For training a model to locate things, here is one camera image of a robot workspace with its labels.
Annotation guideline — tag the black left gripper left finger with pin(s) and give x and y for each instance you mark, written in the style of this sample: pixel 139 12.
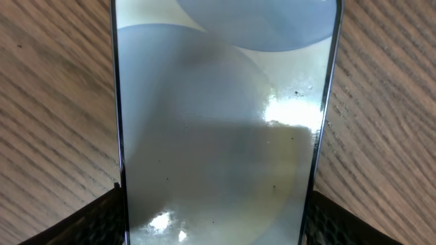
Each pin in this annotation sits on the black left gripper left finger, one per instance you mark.
pixel 101 222

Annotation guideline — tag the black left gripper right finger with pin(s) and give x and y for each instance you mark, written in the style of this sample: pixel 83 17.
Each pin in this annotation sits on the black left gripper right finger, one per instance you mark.
pixel 330 224

